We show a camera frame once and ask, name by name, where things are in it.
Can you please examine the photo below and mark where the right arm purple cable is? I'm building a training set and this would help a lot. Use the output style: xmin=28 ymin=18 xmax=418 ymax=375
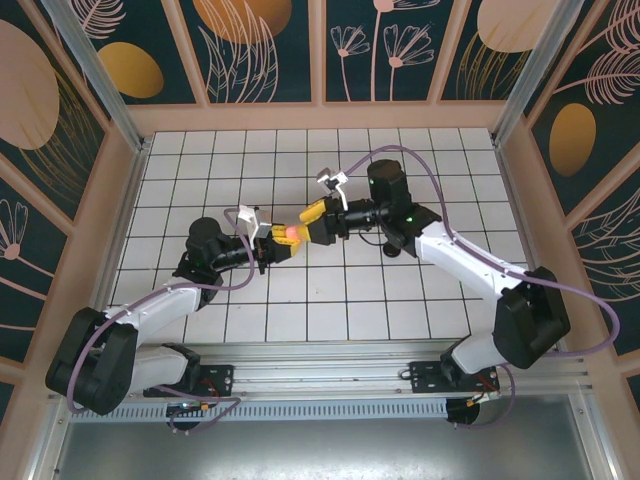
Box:
xmin=347 ymin=144 xmax=619 ymax=431

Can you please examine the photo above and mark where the aluminium frame post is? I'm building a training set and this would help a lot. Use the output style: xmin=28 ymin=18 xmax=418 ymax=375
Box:
xmin=40 ymin=0 xmax=152 ymax=154
xmin=491 ymin=0 xmax=597 ymax=149

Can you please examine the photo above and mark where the grey slotted cable duct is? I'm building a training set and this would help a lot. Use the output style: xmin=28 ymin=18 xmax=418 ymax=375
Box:
xmin=114 ymin=398 xmax=449 ymax=424

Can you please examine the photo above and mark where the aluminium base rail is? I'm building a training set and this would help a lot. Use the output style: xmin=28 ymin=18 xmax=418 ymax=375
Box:
xmin=49 ymin=341 xmax=599 ymax=404

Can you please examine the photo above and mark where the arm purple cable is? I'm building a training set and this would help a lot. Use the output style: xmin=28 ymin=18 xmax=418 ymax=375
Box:
xmin=65 ymin=208 xmax=257 ymax=437
xmin=347 ymin=144 xmax=619 ymax=431

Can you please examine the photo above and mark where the grey metal sheet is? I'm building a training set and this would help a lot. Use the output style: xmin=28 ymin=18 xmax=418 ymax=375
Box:
xmin=49 ymin=418 xmax=601 ymax=480

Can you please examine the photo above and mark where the aluminium side rail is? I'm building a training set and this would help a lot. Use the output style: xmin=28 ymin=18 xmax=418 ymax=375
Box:
xmin=27 ymin=142 xmax=151 ymax=480
xmin=492 ymin=139 xmax=624 ymax=480

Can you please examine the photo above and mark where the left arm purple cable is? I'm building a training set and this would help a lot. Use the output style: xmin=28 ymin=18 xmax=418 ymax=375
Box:
xmin=65 ymin=208 xmax=257 ymax=437

